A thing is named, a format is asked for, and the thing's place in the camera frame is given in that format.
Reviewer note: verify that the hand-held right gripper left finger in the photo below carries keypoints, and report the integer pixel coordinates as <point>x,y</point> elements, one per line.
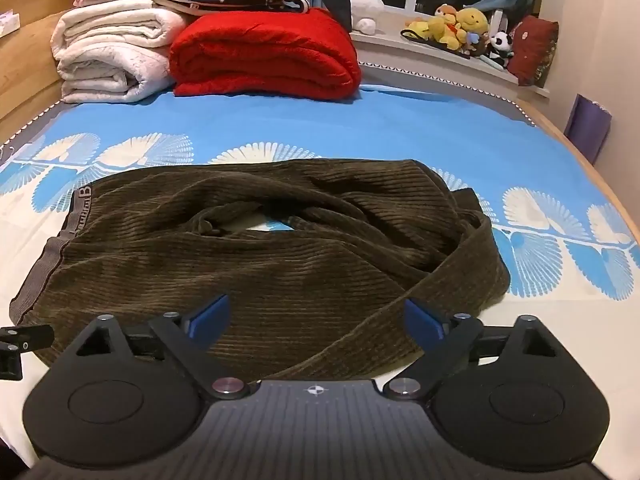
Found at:
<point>212,316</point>

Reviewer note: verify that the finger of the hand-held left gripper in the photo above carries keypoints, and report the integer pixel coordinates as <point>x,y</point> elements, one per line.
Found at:
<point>25,337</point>

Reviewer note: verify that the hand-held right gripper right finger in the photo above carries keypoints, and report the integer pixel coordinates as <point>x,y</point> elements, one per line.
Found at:
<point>422,320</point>

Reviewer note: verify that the blue and white printed bed sheet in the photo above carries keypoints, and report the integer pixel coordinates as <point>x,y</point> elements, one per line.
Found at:
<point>350,125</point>

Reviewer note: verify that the purple paper bag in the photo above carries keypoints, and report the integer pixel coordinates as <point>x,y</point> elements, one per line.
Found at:
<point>587,127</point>

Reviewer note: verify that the grey window ledge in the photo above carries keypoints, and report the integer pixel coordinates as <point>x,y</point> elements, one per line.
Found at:
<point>425,65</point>

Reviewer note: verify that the red folded blanket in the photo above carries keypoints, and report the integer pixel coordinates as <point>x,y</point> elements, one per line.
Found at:
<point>265,55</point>

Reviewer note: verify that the panda plush toy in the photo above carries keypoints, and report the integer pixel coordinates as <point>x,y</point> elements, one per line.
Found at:
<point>500,49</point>

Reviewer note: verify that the white folded quilt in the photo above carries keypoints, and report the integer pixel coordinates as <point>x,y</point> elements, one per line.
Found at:
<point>110,50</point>

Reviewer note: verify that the red patterned cushion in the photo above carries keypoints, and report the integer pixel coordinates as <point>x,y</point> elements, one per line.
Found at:
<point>532,50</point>

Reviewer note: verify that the yellow bear plush toy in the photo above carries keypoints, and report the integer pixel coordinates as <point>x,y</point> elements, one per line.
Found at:
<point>435,27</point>

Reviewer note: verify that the yellow chick plush toy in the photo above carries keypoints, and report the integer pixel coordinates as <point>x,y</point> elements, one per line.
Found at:
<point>474,21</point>

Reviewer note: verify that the white seal plush toy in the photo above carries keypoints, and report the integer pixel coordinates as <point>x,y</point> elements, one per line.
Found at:
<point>366,10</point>

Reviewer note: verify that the small white box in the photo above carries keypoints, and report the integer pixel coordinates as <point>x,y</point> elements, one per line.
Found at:
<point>9,22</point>

